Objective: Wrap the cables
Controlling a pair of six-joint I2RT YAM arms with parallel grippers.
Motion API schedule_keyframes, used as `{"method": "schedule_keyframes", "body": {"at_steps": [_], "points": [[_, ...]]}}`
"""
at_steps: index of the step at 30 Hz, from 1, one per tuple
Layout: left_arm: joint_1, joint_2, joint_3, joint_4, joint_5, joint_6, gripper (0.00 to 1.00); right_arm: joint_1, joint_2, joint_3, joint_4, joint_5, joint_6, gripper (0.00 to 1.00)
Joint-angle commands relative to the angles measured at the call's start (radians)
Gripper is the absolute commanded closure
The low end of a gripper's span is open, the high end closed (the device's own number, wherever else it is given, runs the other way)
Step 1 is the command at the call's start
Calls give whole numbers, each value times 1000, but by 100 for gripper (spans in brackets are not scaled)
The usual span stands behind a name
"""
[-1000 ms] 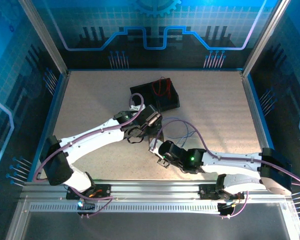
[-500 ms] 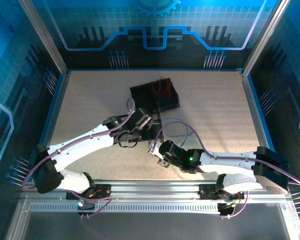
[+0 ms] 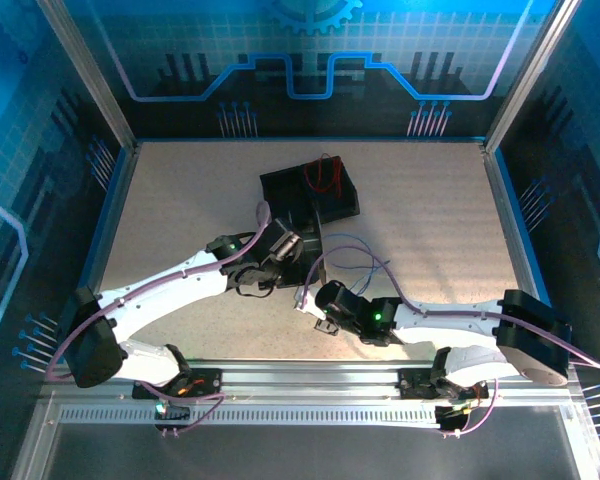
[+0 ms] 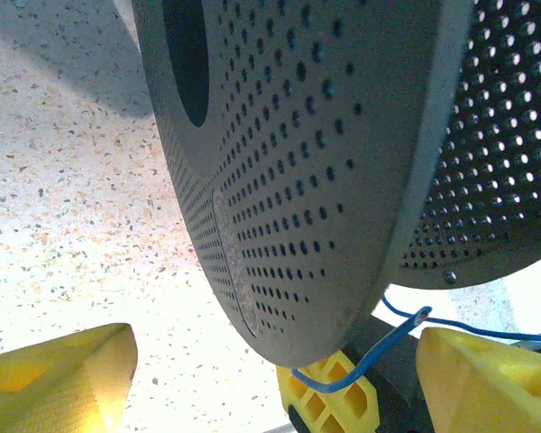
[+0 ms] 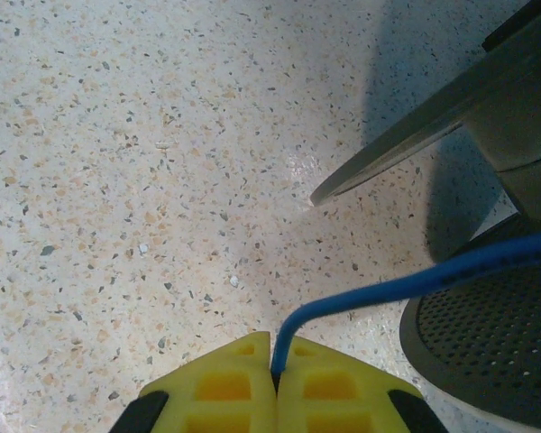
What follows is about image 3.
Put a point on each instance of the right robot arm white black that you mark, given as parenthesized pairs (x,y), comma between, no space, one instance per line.
(460,317)

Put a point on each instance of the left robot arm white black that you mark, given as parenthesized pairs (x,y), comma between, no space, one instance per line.
(155,305)

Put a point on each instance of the dark glossy front panel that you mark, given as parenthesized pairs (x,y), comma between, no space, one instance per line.
(305,455)

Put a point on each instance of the black connector box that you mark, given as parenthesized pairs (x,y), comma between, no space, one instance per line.
(172,412)
(452,420)

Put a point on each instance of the blue table edge strip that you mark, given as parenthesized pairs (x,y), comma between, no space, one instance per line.
(510,200)
(111,200)

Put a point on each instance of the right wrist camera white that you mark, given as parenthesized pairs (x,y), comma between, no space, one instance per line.
(302,304)

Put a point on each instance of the aluminium front rail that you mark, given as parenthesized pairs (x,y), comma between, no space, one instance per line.
(305,385)

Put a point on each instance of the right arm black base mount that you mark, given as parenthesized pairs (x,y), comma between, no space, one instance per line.
(412,387)

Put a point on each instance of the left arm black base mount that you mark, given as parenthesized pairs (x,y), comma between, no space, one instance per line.
(205,387)

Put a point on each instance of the aluminium corner post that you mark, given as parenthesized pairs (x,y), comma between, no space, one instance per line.
(530,75)
(87,75)

